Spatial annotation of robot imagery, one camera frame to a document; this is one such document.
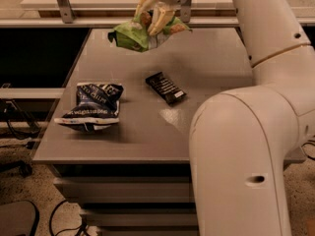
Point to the blue chip bag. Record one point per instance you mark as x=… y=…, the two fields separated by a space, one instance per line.
x=97 y=107

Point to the black office chair base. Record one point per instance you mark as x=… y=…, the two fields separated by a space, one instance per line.
x=25 y=170

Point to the grey chair seat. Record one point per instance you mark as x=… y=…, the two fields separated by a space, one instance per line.
x=18 y=219

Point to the black snack bar wrapper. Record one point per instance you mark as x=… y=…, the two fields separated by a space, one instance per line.
x=165 y=88

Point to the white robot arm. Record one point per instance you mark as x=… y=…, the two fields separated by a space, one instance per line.
x=239 y=138

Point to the green rice chip bag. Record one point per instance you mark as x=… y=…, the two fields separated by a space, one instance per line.
x=133 y=35

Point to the grey drawer cabinet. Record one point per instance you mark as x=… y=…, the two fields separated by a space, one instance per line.
x=135 y=177

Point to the metal railing frame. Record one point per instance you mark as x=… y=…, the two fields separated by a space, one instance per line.
x=12 y=14

